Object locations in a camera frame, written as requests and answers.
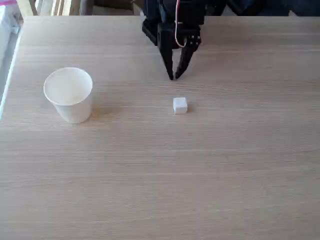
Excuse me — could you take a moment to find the small white block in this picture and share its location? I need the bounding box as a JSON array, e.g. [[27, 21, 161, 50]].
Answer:
[[172, 96, 189, 116]]

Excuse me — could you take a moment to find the brown cardboard box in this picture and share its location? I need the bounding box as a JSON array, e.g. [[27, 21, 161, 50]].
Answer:
[[92, 0, 146, 17]]

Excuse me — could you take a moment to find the white paper cup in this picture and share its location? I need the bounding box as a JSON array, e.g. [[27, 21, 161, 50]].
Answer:
[[43, 66, 94, 124]]

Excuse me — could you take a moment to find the red and white cable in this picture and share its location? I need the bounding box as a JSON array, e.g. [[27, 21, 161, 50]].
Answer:
[[173, 0, 188, 49]]

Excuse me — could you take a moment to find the light wooden frame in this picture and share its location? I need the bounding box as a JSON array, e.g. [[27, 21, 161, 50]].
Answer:
[[15, 0, 83, 18]]

